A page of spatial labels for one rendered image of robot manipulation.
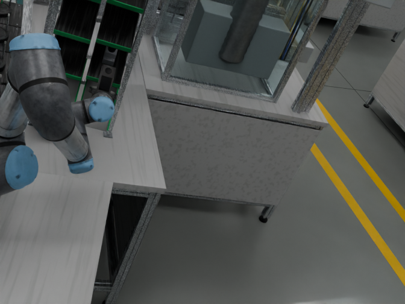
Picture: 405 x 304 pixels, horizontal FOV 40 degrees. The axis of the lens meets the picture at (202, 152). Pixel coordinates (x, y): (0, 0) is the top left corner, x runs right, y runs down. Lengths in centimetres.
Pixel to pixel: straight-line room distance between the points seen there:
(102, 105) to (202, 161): 160
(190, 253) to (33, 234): 151
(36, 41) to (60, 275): 82
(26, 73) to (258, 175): 227
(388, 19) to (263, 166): 480
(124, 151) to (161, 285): 96
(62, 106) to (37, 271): 70
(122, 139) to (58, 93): 116
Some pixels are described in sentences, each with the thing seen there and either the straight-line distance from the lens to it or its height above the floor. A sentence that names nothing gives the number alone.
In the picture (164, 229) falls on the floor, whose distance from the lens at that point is 339.
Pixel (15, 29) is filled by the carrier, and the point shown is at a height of 97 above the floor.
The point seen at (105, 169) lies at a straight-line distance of 230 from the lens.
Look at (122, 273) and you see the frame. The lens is 272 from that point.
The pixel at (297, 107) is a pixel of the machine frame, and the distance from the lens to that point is 324.
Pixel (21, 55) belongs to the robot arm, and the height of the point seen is 162.
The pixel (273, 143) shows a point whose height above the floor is 65.
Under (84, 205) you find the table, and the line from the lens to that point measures 212.
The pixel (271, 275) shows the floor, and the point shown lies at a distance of 348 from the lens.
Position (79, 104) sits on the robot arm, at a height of 134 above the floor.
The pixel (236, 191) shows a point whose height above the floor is 25.
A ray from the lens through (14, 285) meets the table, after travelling 185.
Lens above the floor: 233
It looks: 35 degrees down
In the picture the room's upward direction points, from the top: 24 degrees clockwise
